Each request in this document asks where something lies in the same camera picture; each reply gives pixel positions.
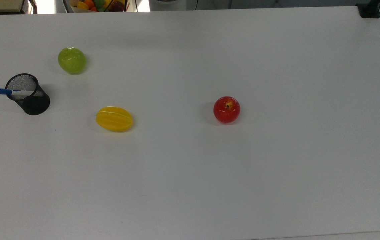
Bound green apple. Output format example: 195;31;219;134
58;47;87;75

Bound fruit bowl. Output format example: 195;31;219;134
64;0;130;13

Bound black camera stand pole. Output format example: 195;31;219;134
357;0;380;19

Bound yellow starfruit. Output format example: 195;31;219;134
95;106;134;132

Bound blue-capped white marker pen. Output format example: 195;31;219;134
0;88;44;97

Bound black mesh pen cup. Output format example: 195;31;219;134
5;73;51;116

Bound red apple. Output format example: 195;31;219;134
213;96;241;124

